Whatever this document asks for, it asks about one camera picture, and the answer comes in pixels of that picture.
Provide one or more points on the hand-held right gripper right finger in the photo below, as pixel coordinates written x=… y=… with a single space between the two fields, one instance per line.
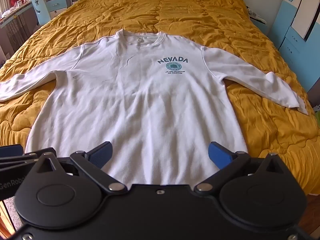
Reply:
x=220 y=153

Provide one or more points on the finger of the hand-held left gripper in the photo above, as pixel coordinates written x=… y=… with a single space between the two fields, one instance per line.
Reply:
x=11 y=152
x=22 y=158

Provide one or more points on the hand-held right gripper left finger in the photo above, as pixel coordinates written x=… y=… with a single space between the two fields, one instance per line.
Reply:
x=100 y=153

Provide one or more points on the white printed sweatshirt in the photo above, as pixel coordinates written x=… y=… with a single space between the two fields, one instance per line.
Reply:
x=140 y=100

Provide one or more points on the patterned curtain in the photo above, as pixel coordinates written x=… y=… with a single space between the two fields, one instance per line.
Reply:
x=16 y=35

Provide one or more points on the blue and white wardrobe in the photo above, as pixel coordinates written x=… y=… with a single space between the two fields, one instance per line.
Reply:
x=292 y=45

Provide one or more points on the blue chair with star cutout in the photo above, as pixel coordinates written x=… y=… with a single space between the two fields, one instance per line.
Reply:
x=41 y=12

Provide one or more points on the mustard yellow quilt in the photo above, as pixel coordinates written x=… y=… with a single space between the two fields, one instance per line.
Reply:
x=175 y=10

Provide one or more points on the white and blue desk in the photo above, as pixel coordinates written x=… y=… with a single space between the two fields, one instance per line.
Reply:
x=58 y=5

